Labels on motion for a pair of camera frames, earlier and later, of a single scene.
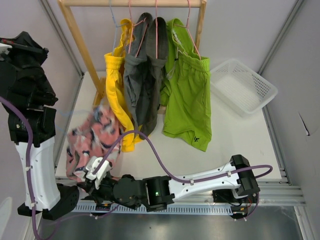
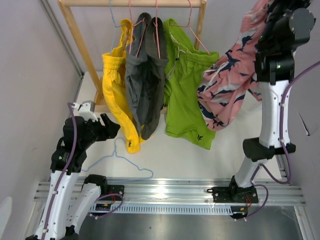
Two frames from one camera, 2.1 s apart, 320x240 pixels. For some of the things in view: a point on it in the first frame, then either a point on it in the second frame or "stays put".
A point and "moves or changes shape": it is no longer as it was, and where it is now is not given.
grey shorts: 145,64 stays put
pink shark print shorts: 92,137 moves or changes shape
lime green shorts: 185,94 stays put
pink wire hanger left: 145,20 stays put
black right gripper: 90,189 to 304,3
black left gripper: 22,42 to 111,128
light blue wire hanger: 97,112 to 115,153
